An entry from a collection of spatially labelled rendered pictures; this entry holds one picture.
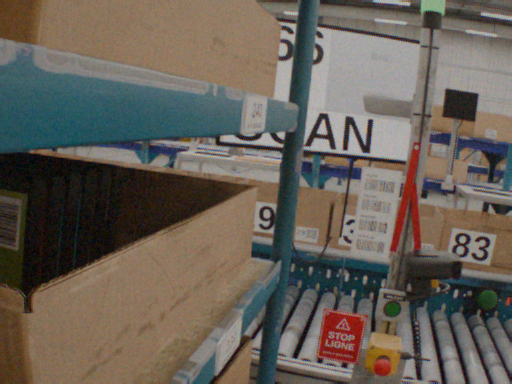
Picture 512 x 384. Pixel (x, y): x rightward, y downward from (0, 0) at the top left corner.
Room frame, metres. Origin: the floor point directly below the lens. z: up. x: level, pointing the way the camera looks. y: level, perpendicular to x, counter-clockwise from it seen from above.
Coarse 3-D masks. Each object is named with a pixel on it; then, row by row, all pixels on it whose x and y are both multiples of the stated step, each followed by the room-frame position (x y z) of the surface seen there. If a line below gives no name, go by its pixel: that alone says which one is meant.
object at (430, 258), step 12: (408, 252) 0.92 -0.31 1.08; (420, 252) 0.89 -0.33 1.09; (432, 252) 0.89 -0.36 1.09; (444, 252) 0.89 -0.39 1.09; (408, 264) 0.88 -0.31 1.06; (420, 264) 0.87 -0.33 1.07; (432, 264) 0.86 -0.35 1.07; (444, 264) 0.86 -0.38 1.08; (456, 264) 0.85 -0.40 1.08; (408, 276) 0.88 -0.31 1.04; (420, 276) 0.87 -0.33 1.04; (432, 276) 0.86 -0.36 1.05; (444, 276) 0.85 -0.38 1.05; (456, 276) 0.85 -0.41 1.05; (420, 288) 0.88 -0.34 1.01; (408, 300) 0.88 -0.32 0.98
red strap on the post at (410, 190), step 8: (416, 144) 0.93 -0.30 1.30; (416, 152) 0.93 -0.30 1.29; (416, 160) 0.93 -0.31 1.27; (408, 168) 0.94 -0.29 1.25; (408, 176) 0.94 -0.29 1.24; (408, 184) 0.94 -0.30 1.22; (408, 192) 0.94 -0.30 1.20; (416, 192) 0.93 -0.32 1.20; (408, 200) 0.93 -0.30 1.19; (416, 200) 0.93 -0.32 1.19; (400, 208) 0.94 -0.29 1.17; (416, 208) 0.93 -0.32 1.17; (400, 216) 0.94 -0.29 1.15; (416, 216) 0.93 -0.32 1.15; (400, 224) 0.94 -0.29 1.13; (416, 224) 0.93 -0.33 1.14; (400, 232) 0.94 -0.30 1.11; (416, 232) 0.93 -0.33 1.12; (392, 240) 0.94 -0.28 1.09; (416, 240) 0.93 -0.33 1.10; (392, 248) 0.94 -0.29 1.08; (416, 248) 0.93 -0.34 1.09
